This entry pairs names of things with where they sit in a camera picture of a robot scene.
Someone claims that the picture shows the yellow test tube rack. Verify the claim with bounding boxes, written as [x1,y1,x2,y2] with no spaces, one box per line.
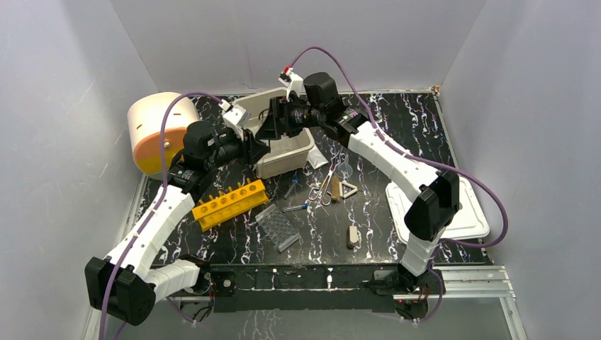
[192,179,269,231]

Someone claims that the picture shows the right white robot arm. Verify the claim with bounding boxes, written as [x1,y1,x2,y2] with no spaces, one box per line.
[258,67,460,293]

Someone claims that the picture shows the beige plastic tub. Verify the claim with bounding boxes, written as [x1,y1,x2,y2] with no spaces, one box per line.
[232,87,315,179]

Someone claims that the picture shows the blue capped tube upper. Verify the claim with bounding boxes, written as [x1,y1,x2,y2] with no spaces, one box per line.
[283,171,300,200]

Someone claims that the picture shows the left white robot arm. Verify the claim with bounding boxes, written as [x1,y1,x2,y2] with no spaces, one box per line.
[84,121,271,326]

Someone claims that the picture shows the white tub lid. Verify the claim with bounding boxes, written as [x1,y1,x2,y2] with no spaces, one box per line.
[386,176,490,244]

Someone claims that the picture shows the black wire ring stand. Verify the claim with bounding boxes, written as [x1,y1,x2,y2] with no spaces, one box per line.
[258,108,271,126]

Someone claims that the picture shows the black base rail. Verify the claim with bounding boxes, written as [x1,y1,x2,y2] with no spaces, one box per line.
[159,262,447,324]

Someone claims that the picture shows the white orange cylindrical device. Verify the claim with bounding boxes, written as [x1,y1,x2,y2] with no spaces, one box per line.
[128,92,200,179]

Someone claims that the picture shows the wooden test tube brush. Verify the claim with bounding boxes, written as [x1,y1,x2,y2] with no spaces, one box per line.
[331,176,342,203]

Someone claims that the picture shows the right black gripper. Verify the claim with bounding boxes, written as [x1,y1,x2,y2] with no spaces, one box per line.
[254,96,325,141]

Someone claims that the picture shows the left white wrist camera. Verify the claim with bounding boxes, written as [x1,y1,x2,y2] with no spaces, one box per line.
[219,100,249,140]

